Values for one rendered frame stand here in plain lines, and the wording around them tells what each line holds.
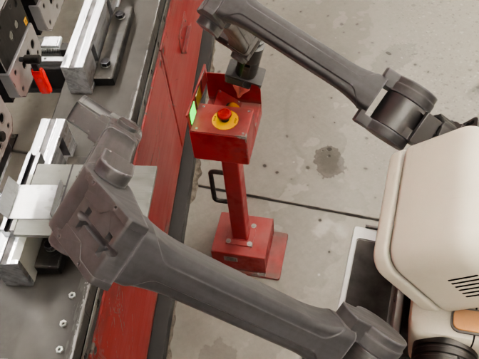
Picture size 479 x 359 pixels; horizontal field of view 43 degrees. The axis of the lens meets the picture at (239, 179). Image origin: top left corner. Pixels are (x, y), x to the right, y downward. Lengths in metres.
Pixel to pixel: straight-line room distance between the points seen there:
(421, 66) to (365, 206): 0.84
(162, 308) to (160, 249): 1.60
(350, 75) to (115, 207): 0.55
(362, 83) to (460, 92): 1.91
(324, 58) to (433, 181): 0.32
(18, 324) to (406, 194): 0.84
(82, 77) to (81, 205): 1.03
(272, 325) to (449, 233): 0.23
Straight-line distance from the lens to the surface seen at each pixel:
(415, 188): 0.84
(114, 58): 1.73
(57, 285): 1.36
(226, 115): 1.65
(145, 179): 1.29
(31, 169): 1.39
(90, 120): 1.09
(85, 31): 1.74
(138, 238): 0.59
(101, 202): 0.62
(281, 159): 2.58
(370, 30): 3.17
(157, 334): 2.17
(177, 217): 2.39
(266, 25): 1.05
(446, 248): 0.76
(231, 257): 2.21
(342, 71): 1.04
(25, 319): 1.35
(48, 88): 1.29
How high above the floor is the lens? 2.00
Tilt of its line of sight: 53 degrees down
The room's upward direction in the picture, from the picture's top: 7 degrees counter-clockwise
